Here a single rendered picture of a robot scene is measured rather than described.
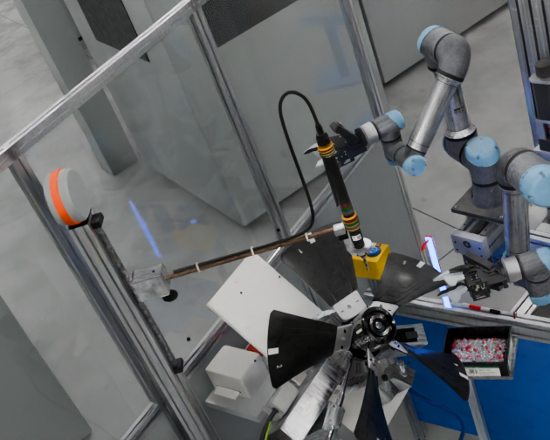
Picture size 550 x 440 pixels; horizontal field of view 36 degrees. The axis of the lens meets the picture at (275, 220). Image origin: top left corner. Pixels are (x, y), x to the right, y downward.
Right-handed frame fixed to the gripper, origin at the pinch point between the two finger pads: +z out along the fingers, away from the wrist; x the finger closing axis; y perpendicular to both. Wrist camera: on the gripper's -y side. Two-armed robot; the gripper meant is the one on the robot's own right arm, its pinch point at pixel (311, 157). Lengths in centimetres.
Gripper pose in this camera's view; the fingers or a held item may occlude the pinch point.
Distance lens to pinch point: 291.7
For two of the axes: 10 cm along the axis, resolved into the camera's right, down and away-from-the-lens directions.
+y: 2.7, 7.1, 6.5
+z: -8.8, 4.5, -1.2
